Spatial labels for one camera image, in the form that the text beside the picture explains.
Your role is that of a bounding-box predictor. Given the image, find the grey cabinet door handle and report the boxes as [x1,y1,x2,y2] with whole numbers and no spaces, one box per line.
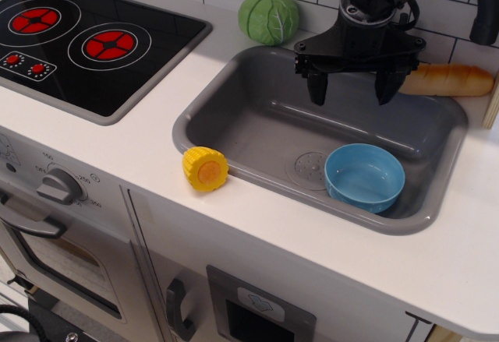
[166,278,196,341]

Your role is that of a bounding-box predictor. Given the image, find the black toy stove top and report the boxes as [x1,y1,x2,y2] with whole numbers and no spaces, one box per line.
[1,0,212,125]

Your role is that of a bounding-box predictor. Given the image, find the yellow toy corn piece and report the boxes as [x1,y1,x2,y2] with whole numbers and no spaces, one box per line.
[182,146,228,192]

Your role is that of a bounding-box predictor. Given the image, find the black sink faucet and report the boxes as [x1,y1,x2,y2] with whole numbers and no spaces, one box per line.
[397,0,499,46]

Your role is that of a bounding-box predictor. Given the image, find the toy oven door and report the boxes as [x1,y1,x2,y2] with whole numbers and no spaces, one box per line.
[0,180,157,342]

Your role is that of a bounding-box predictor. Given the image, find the grey dispenser panel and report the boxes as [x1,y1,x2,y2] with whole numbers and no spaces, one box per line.
[206,265,317,342]

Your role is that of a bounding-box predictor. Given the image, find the black cable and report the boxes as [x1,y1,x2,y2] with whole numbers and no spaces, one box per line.
[0,305,50,342]

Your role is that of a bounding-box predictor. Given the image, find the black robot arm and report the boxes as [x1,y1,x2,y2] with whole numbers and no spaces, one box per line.
[294,0,426,105]

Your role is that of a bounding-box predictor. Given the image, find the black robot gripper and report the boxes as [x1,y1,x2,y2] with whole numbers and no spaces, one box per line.
[294,0,426,106]

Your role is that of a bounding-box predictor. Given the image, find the toy bread baguette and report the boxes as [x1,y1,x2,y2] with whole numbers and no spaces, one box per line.
[399,64,494,97]

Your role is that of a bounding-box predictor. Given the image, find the grey oven door handle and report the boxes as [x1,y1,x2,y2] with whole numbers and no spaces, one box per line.
[1,191,67,239]

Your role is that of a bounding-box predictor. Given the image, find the grey plastic sink basin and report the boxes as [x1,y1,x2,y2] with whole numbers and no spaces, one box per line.
[172,47,468,235]

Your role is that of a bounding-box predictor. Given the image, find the blue plastic bowl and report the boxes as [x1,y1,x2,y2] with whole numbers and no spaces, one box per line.
[324,143,405,213]

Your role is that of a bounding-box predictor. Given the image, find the green toy cabbage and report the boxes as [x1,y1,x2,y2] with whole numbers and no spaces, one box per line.
[238,0,299,46]

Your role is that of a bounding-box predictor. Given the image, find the grey oven dial knob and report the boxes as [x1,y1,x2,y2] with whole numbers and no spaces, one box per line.
[37,168,83,205]

